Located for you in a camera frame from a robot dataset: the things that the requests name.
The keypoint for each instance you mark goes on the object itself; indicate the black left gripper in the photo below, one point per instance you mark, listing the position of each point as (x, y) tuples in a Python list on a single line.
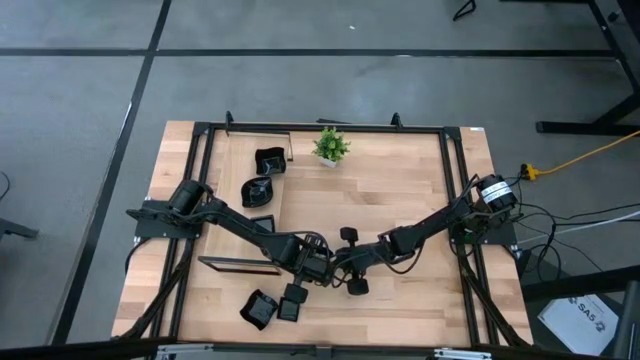
[(310, 265)]

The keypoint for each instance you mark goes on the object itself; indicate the grey furniture leg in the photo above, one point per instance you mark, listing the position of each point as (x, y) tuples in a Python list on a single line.
[(17, 230)]

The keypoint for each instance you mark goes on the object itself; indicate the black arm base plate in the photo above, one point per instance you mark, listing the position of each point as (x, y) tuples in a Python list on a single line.
[(505, 235), (150, 230)]

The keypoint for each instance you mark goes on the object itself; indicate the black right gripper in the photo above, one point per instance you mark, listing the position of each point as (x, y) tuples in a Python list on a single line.
[(357, 260)]

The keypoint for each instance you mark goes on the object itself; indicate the green plant in white pot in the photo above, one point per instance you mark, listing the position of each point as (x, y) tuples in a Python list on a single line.
[(331, 145)]

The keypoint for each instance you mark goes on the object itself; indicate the grey metal post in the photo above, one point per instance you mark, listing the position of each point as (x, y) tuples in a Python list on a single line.
[(627, 325)]

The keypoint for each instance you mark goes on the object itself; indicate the black desk base bar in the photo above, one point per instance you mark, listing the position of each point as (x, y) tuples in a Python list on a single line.
[(575, 283), (575, 128)]

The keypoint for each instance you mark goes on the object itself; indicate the black overhead rig bar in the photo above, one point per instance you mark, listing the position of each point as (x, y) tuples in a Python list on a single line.
[(75, 350)]

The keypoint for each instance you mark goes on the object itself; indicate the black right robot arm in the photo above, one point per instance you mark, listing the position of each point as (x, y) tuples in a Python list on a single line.
[(440, 220)]

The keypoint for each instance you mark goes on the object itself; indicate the black bent floor rod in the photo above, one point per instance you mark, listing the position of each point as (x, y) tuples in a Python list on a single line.
[(456, 16)]

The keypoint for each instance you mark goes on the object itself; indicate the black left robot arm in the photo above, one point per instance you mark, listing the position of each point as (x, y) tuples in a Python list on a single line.
[(240, 225)]

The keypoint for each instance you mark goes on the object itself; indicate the wooden shelf with black frame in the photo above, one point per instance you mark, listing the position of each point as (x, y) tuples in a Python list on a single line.
[(232, 240)]

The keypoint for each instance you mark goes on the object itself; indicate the white paper sign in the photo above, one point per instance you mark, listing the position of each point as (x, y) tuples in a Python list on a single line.
[(580, 325)]

